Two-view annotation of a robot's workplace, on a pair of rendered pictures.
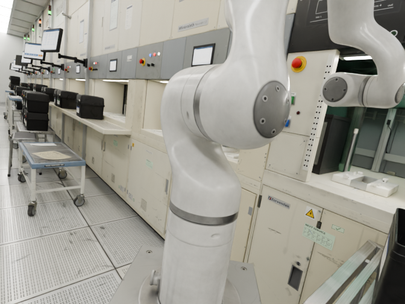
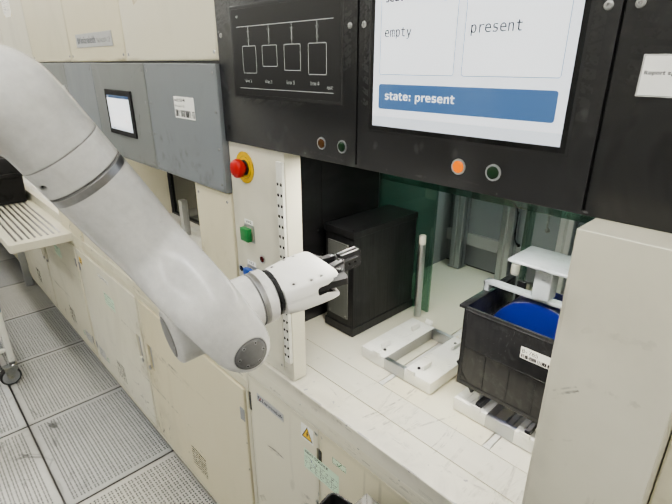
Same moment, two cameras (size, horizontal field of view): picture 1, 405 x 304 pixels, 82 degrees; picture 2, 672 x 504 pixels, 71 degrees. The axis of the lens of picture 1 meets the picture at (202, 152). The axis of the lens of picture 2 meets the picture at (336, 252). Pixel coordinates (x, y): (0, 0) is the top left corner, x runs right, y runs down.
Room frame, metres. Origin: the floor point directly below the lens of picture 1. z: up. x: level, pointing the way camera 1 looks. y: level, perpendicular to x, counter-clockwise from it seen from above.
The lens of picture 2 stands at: (0.04, -0.52, 1.56)
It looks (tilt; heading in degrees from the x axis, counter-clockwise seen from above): 22 degrees down; 359
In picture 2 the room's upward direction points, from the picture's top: straight up
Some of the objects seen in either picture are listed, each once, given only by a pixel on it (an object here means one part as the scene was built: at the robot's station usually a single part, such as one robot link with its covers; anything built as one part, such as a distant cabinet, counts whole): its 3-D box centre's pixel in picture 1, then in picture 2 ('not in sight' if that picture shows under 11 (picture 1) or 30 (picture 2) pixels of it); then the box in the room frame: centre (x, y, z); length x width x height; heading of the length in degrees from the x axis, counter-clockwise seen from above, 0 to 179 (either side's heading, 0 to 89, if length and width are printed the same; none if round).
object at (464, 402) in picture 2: not in sight; (523, 402); (0.84, -0.94, 0.89); 0.22 x 0.21 x 0.04; 132
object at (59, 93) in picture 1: (67, 99); not in sight; (3.67, 2.22, 0.93); 0.30 x 0.28 x 0.26; 45
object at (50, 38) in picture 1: (66, 48); not in sight; (3.06, 1.88, 1.59); 0.50 x 0.41 x 0.36; 132
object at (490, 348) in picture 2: not in sight; (536, 334); (0.84, -0.94, 1.06); 0.24 x 0.20 x 0.32; 43
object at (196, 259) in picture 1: (196, 255); not in sight; (0.38, -0.02, 0.85); 0.19 x 0.19 x 0.18
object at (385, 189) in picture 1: (365, 181); (420, 350); (1.04, -0.76, 0.89); 0.22 x 0.21 x 0.04; 132
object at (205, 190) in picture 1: (202, 136); not in sight; (0.40, 0.00, 1.07); 0.19 x 0.12 x 0.24; 38
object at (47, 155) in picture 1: (52, 154); not in sight; (2.15, 1.43, 0.47); 0.31 x 0.23 x 0.02; 64
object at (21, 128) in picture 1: (34, 140); not in sight; (3.56, 2.65, 0.24); 0.94 x 0.53 x 0.48; 42
